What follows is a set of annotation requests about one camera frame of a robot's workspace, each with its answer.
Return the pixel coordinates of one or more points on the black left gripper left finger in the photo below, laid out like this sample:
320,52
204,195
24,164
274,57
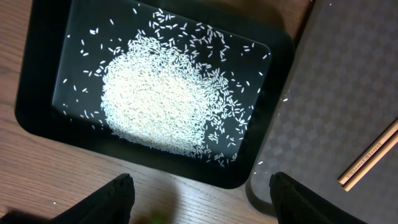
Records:
110,204

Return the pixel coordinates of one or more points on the wooden chopstick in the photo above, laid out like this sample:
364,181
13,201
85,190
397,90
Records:
368,153
371,163

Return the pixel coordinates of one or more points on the pile of white rice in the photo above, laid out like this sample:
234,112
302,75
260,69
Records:
160,80

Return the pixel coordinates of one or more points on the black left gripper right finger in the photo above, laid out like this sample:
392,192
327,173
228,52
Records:
294,203

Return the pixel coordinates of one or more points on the brown serving tray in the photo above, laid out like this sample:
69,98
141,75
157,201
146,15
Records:
341,94

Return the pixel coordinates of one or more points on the black rectangular tray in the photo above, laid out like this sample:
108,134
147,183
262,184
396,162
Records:
44,46

